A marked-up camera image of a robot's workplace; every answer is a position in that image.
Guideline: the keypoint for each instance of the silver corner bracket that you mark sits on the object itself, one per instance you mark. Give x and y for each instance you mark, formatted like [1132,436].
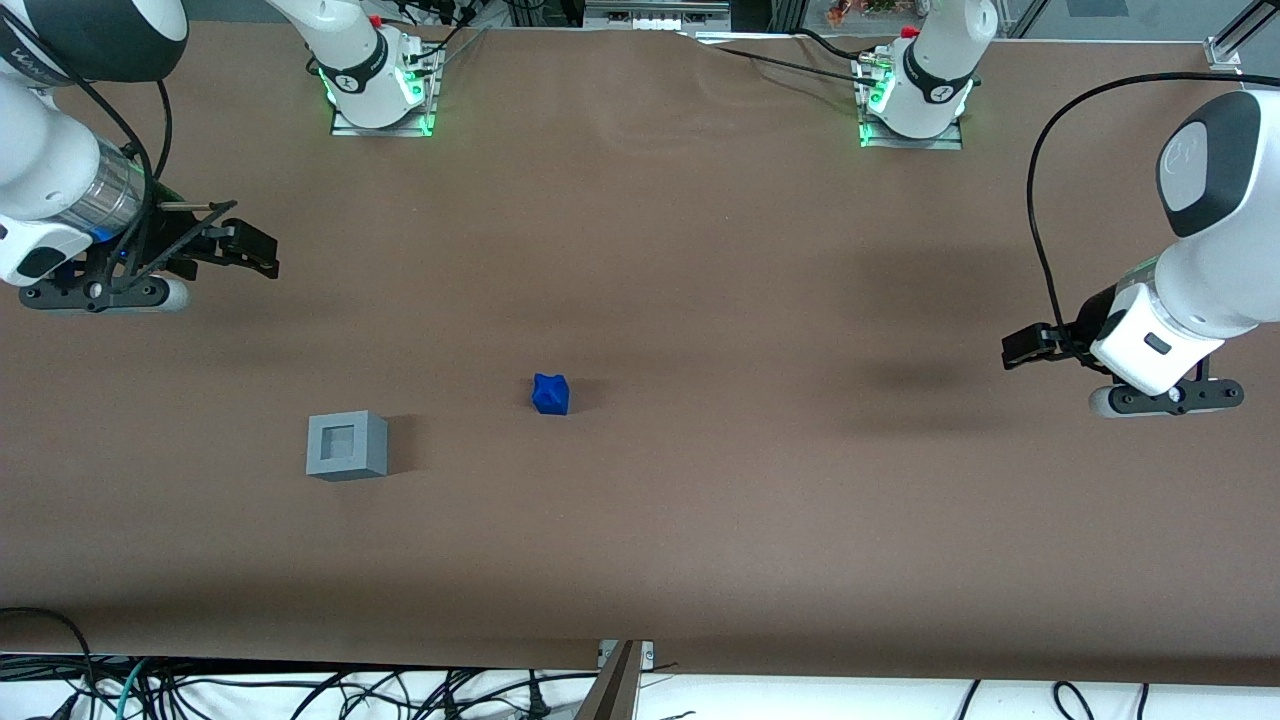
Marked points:
[1225,55]

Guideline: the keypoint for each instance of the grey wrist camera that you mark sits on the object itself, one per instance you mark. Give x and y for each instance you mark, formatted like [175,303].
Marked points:
[140,296]
[1160,398]

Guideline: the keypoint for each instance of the grey power strip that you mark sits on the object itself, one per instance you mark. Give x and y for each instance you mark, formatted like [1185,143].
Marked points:
[655,15]

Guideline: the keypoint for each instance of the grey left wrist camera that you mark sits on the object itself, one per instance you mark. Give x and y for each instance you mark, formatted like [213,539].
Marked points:
[1160,398]

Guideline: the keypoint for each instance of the blue plastic part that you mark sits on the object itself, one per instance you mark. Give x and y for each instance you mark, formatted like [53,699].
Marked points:
[551,395]

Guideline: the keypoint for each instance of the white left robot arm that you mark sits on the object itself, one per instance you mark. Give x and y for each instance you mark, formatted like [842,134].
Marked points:
[1215,270]

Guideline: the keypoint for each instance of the brown table cover sheet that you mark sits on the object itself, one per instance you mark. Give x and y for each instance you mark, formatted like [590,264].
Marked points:
[700,250]

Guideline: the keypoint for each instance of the aluminium frame profile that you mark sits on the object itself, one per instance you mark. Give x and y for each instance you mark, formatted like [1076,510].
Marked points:
[1250,22]

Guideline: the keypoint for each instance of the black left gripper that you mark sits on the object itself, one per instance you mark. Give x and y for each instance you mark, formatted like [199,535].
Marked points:
[1088,327]

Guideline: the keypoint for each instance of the gray square base block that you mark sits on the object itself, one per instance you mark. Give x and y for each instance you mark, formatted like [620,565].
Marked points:
[370,450]

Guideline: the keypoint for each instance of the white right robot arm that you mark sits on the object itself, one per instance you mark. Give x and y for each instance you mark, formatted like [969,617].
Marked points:
[40,140]

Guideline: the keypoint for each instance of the metal table edge bracket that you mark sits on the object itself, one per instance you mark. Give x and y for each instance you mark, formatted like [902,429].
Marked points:
[625,680]

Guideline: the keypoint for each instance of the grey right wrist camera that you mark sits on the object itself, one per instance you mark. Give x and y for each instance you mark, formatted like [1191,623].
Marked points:
[140,296]

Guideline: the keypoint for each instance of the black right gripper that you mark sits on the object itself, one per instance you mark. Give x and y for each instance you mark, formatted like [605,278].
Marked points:
[172,243]

